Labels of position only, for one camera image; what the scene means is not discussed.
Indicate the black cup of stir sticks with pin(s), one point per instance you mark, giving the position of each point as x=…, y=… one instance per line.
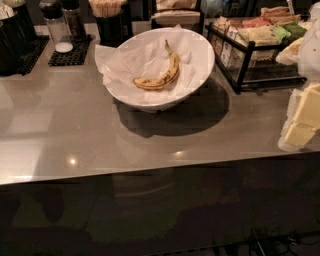
x=113, y=19

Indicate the black napkin holder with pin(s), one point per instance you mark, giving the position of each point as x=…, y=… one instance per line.
x=169, y=13

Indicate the glass sugar shaker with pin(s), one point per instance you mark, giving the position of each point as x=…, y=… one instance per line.
x=54, y=18

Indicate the assorted tea sachets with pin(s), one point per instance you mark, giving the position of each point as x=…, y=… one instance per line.
x=275, y=26

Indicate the black wire sachet rack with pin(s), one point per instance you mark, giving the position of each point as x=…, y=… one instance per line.
x=259, y=69

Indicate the dark pepper shaker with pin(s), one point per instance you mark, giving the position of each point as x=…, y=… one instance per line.
x=72, y=13

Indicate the black rubber mat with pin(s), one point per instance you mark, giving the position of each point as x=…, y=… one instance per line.
x=28, y=60
x=75, y=57

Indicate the black rubber mat left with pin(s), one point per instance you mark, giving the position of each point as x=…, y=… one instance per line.
x=28, y=60

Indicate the black container far left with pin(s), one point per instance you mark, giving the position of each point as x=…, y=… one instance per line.
x=17, y=35

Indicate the white ceramic bowl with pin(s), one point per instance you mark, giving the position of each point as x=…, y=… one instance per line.
x=160, y=100

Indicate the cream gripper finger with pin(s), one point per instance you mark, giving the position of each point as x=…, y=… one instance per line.
x=299, y=134
x=308, y=111

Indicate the white paper bowl liner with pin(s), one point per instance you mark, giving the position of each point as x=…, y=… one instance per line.
x=140, y=63

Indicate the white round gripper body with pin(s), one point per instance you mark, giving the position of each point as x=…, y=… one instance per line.
x=310, y=55

